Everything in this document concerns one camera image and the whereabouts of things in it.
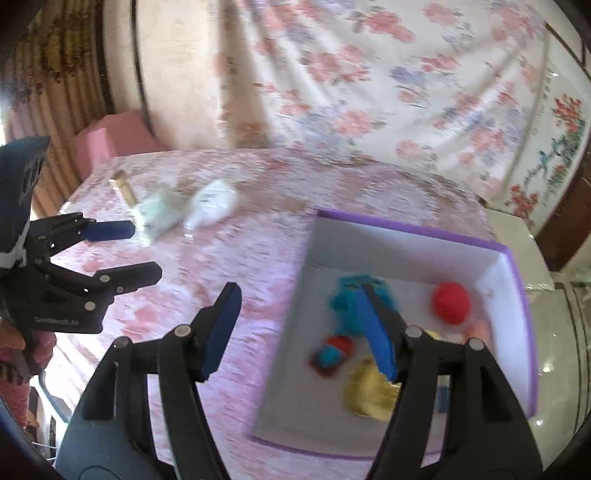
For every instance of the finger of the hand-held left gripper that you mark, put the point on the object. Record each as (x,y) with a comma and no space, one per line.
(111,230)
(134,276)

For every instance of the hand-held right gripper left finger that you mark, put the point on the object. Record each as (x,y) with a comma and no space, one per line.
(221,332)

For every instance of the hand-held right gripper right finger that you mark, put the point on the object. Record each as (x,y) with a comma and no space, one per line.
(378,332)

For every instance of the blue toy truck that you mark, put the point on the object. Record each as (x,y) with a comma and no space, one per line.
(346,304)

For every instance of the glass bottle with gold cap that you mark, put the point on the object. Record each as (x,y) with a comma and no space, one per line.
(124,189)

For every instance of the pale green tissue packet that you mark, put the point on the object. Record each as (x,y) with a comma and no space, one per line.
(157,217)

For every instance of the small red blue toy car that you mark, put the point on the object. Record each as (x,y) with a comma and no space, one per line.
(332,357)

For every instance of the shiny gold ornament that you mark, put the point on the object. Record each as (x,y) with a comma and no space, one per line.
(364,392)

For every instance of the purple cardboard box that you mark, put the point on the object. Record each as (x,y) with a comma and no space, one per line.
(318,378)

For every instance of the red heart-shaped ball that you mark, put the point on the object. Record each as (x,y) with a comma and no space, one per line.
(452,302)

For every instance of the white and blue medicine box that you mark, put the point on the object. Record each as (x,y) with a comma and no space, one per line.
(444,399)

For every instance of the pink plastic tube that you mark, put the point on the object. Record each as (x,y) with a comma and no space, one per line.
(480,330)

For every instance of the white face mask packet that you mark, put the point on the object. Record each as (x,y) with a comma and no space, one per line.
(210,203)

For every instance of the person's left forearm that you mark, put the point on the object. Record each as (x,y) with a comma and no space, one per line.
(18,392)

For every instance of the person's left hand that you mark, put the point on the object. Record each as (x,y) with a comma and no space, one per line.
(10,339)

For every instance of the pink covered chair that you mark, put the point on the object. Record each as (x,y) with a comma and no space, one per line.
(120,138)

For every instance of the beige floral curtain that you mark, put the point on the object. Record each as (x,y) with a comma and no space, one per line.
(60,92)

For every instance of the glass side table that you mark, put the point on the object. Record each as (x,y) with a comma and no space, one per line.
(512,249)

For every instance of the dark wooden cabinet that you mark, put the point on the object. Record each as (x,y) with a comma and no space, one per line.
(568,249)

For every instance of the floral printed sheet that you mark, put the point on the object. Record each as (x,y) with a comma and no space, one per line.
(369,83)

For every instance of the metal frame chair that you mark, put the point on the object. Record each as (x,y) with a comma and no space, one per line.
(51,406)

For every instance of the dark wooden post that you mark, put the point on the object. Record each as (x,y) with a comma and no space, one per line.
(143,69)

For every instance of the flower and bird wall painting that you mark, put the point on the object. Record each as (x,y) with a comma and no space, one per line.
(554,152)

